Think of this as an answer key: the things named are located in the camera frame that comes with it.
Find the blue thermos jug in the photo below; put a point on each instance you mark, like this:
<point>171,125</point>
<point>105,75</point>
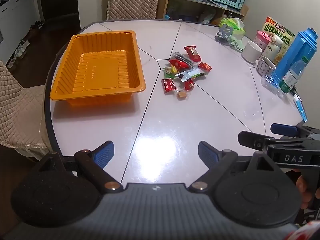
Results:
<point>292,52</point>

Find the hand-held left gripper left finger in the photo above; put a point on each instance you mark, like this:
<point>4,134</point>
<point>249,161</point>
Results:
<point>105,153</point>

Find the white thermos bottle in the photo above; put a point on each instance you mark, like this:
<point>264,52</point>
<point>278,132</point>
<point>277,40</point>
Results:
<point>272,47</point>

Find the yellow green candy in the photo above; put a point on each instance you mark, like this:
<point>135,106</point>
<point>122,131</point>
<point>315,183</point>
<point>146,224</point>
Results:
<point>168,73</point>

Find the white silver snack packet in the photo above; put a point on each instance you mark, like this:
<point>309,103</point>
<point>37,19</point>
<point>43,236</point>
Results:
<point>190,74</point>

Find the pink lidded cup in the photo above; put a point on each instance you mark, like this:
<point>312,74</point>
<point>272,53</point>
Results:
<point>261,38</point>

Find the green cloth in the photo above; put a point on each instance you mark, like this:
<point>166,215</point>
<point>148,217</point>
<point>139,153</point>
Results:
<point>237,45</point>

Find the wooden shelf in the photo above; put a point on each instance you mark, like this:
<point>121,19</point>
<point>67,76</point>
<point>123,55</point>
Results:
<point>190,7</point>

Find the green label water bottle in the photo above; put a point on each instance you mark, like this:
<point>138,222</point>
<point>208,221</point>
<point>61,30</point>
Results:
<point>291,76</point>

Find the red white patterned clothing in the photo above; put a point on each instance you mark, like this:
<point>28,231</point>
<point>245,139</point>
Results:
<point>310,233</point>

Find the large red snack packet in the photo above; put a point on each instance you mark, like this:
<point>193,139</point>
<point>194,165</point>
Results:
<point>192,53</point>

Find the person's right hand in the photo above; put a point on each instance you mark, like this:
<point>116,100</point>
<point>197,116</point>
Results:
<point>303,192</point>

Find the red pillow snack packet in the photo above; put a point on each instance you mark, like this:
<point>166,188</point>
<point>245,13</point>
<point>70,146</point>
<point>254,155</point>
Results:
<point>176,64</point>

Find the green yellow snack box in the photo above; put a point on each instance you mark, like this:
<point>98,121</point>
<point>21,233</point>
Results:
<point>277,30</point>

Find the green tissue box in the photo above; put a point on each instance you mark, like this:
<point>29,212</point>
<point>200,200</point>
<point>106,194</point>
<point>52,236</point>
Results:
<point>237,32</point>

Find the grey phone stand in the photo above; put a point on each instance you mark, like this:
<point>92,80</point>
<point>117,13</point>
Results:
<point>225,31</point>

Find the small red gold snack packet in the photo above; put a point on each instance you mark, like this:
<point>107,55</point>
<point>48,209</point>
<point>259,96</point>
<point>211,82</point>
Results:
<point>205,66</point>

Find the row of shoes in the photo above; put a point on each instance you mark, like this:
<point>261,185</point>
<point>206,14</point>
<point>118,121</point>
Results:
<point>20,47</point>

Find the red candy white print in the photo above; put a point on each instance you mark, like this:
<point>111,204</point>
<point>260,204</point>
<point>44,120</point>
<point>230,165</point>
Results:
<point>168,85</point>

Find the orange plastic tray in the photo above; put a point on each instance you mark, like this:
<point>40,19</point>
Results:
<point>100,67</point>

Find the small red candy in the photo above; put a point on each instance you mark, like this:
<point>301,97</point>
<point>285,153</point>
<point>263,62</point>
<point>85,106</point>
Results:
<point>189,85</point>

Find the white plastic bag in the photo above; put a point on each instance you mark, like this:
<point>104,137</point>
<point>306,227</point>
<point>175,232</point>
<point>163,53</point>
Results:
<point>207,17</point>

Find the patterned white mug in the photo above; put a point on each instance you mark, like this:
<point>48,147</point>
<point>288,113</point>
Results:
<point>265,67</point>

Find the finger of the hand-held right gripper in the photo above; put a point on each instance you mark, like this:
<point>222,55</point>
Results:
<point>283,129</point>
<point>252,140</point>

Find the blue tube on table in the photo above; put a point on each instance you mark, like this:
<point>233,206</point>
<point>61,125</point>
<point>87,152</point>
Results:
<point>301,108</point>

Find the brown candy clear wrapper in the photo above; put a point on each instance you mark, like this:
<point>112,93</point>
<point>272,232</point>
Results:
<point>182,94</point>

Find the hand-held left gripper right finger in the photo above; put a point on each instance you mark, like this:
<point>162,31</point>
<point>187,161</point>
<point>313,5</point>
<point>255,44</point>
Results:
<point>207,153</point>

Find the white cabinet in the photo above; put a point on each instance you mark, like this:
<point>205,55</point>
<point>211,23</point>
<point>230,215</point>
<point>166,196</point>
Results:
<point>15,12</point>

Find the blue tissue pack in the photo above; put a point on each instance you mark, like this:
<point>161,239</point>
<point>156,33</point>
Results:
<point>270,81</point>

